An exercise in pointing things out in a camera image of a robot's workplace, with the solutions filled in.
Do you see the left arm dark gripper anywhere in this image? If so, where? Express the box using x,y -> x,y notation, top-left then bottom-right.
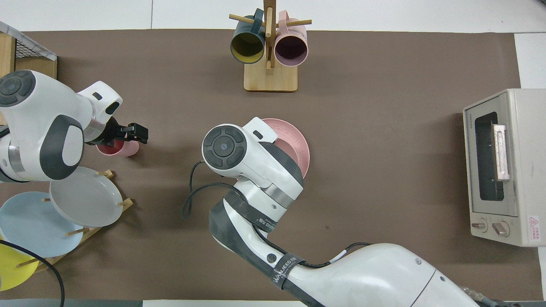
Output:
87,116 -> 149,146

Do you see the pink plastic cup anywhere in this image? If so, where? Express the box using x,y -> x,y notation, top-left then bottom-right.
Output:
96,139 -> 140,157

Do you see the grey plate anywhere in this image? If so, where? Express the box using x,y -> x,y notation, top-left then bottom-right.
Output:
49,166 -> 124,228

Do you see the wooden plate rack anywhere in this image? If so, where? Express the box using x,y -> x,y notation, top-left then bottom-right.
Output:
16,170 -> 134,274

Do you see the dark green mug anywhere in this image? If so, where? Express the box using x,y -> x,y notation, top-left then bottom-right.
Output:
230,9 -> 266,65

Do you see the light blue plate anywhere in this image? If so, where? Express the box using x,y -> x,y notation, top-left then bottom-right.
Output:
0,191 -> 85,258

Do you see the wooden mug tree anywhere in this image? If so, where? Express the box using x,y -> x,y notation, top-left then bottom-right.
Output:
229,0 -> 312,93

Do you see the pink speckled plate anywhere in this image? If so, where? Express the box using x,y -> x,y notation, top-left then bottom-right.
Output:
261,118 -> 310,180

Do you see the pink mug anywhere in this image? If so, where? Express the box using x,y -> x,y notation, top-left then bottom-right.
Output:
274,11 -> 309,67

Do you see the yellow plate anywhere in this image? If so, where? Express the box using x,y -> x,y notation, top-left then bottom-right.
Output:
0,235 -> 40,292

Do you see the brown table mat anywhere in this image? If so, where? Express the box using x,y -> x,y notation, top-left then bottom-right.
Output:
0,29 -> 545,301

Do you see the beige toaster oven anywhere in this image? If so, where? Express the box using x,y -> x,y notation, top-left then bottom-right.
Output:
463,88 -> 546,248

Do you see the wooden shelf with wire mesh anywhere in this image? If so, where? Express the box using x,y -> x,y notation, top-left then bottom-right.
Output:
0,21 -> 58,126

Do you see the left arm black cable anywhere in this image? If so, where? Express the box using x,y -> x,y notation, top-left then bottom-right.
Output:
0,239 -> 66,307

